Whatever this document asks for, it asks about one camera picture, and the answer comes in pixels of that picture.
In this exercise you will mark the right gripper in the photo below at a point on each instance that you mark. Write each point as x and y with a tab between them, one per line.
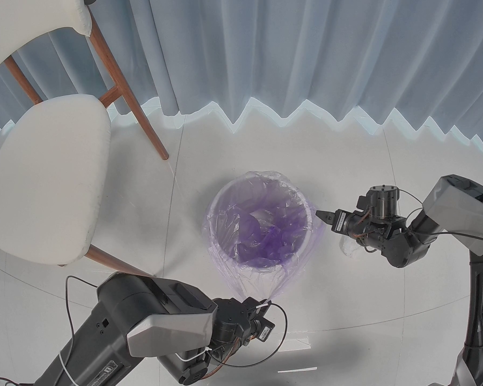
348	223

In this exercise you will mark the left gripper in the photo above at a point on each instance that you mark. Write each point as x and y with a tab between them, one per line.
261	320

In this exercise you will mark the purple plastic bag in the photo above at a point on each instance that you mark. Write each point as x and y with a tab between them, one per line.
265	231

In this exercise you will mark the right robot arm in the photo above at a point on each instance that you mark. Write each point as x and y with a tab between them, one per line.
459	207

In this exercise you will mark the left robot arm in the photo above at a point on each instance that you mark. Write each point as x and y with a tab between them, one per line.
145	324

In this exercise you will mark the crumpled clear plastic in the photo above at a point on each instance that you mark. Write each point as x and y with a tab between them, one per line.
349	248

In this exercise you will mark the white trash bin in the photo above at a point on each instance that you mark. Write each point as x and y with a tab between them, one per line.
306	239

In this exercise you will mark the pale blue curtain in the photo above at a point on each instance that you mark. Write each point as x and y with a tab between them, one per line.
289	42

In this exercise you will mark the wooden chair with white cushions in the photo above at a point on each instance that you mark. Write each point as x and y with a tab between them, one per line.
44	167

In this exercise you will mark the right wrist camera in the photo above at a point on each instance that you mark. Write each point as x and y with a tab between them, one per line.
362	202

